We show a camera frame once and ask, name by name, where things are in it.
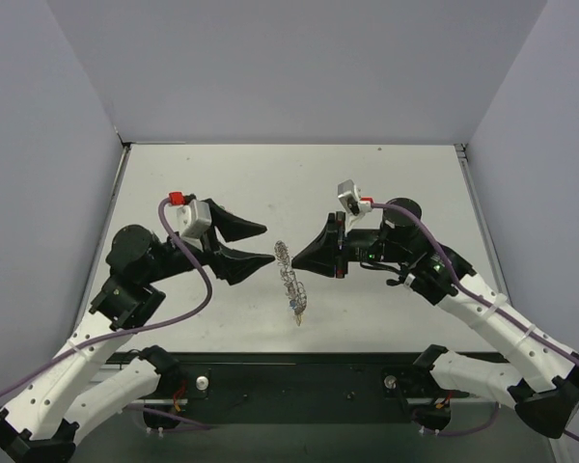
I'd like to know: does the metal disc with keyrings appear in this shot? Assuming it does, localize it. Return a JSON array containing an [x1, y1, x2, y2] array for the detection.
[[274, 240, 308, 327]]

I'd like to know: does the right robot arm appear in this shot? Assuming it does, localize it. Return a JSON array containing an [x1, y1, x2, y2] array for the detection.
[[291, 198, 579, 439]]

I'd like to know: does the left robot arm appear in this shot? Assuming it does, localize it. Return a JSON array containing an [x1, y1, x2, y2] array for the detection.
[[0, 194, 274, 462]]

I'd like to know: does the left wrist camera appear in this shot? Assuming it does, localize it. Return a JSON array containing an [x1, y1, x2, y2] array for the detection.
[[168, 192, 212, 240]]

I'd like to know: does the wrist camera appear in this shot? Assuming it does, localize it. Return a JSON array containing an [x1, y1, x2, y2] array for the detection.
[[168, 192, 212, 240], [337, 179, 372, 231]]

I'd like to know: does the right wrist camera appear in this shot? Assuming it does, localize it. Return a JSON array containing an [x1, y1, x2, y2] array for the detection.
[[337, 179, 372, 231]]

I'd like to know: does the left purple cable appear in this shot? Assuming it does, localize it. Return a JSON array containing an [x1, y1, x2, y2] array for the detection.
[[0, 198, 213, 409]]

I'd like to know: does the purple cable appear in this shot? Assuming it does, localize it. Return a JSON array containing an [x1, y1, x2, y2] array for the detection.
[[371, 202, 579, 449], [0, 198, 213, 409]]

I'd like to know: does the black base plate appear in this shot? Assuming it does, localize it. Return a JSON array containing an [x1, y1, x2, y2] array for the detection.
[[147, 353, 451, 424]]

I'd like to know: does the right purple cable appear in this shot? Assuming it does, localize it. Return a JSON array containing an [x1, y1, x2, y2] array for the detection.
[[371, 202, 579, 449]]

